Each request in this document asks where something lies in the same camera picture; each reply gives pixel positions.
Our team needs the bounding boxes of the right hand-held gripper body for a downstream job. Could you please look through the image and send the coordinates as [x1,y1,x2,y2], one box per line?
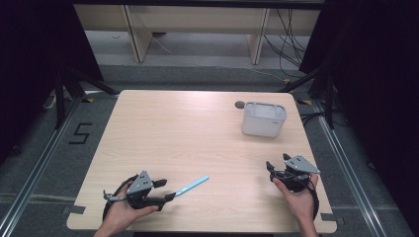
[269,154,321,194]

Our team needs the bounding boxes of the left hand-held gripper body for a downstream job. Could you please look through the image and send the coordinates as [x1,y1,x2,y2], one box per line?
[103,170,166,212]

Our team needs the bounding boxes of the light blue toothbrush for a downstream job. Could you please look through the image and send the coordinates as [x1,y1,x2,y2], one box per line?
[174,175,210,198]

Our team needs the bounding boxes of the white plastic container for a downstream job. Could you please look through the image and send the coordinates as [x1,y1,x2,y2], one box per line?
[240,101,288,138]

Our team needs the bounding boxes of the person's left hand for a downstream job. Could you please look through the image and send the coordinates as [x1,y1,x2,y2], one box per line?
[102,182,160,232]

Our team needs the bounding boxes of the person's right hand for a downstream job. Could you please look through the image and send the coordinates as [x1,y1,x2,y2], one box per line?
[272,173,320,225]

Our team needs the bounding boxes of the black metal stand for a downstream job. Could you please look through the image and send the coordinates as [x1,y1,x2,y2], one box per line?
[278,62,338,130]
[53,66,121,130]

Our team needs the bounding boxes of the black curtain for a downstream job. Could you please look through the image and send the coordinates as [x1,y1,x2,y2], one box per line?
[0,0,105,166]
[297,0,419,228]

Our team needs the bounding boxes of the beige wooden desk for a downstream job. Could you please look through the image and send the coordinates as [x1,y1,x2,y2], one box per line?
[73,3,322,66]

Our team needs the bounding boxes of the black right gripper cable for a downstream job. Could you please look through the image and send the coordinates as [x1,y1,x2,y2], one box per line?
[305,179,321,222]

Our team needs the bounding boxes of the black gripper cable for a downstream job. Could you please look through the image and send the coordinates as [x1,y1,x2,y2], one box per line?
[305,179,321,222]
[102,175,139,222]

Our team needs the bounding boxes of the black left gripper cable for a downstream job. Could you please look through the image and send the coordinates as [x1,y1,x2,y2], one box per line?
[102,175,139,222]

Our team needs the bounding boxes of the black floor cables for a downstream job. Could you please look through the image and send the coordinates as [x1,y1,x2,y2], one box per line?
[298,111,345,127]

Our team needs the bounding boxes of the metal floor rail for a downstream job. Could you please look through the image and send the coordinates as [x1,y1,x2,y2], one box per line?
[0,97,84,237]
[310,100,388,237]

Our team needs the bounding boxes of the hanging black cables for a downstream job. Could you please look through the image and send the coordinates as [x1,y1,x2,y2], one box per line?
[263,8,312,79]

